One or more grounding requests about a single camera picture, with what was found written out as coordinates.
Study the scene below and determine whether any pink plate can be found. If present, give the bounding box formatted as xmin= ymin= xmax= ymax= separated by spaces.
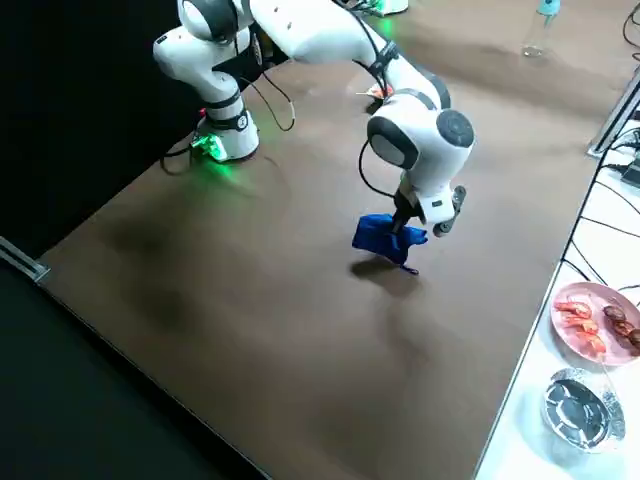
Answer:
xmin=550 ymin=281 xmax=640 ymax=370

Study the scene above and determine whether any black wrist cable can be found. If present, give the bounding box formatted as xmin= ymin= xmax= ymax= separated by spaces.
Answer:
xmin=358 ymin=137 xmax=401 ymax=199

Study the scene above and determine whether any blue dishcloth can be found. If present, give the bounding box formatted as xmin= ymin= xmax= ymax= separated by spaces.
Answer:
xmin=351 ymin=213 xmax=430 ymax=276

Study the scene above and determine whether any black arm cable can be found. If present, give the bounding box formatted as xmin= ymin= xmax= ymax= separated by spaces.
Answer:
xmin=219 ymin=29 xmax=297 ymax=132

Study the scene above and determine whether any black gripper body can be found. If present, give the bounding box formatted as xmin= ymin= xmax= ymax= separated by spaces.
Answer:
xmin=394 ymin=181 xmax=419 ymax=217

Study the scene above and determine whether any brown meat skewer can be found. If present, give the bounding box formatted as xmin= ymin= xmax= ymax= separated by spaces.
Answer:
xmin=592 ymin=297 xmax=640 ymax=349

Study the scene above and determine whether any black desk cable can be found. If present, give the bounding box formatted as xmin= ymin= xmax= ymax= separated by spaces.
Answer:
xmin=559 ymin=149 xmax=640 ymax=284

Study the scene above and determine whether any aluminium frame rail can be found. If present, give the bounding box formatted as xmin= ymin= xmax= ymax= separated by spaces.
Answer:
xmin=0 ymin=237 xmax=51 ymax=282

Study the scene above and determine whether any aluminium camera post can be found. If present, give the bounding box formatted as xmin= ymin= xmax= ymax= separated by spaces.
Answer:
xmin=587 ymin=64 xmax=640 ymax=157

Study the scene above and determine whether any clear seasoning bottle teal cap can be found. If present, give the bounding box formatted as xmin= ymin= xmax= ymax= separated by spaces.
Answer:
xmin=522 ymin=0 xmax=561 ymax=58

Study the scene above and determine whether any round aluminum foil pan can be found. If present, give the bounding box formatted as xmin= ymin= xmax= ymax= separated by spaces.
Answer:
xmin=541 ymin=368 xmax=626 ymax=454

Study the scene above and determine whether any shrimp skewer on plate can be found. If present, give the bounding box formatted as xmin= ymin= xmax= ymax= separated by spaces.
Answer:
xmin=553 ymin=298 xmax=619 ymax=384

